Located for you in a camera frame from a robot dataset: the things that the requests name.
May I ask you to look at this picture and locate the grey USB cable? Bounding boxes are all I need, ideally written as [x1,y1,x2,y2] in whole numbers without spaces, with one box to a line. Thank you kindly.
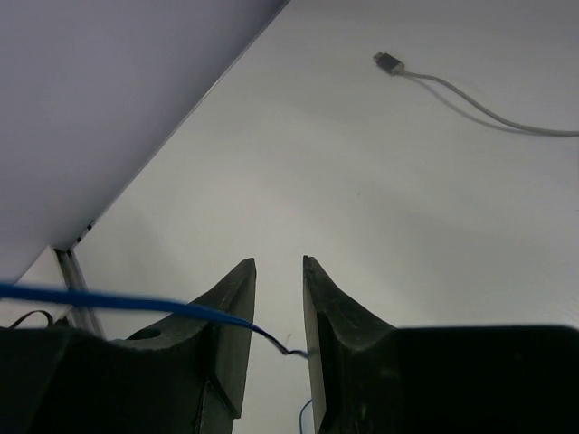
[373,52,579,137]

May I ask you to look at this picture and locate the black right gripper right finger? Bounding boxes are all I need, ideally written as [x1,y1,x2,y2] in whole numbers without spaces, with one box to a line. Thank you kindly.
[303,257,578,433]

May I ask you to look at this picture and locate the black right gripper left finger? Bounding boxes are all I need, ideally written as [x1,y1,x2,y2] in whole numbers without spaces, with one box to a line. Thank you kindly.
[0,257,257,434]

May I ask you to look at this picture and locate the thin blue headphone cable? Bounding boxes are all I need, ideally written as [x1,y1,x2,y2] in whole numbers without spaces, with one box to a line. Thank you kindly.
[0,280,314,434]

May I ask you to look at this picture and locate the aluminium rail frame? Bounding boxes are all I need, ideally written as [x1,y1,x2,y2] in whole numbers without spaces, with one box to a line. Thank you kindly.
[53,221,105,338]

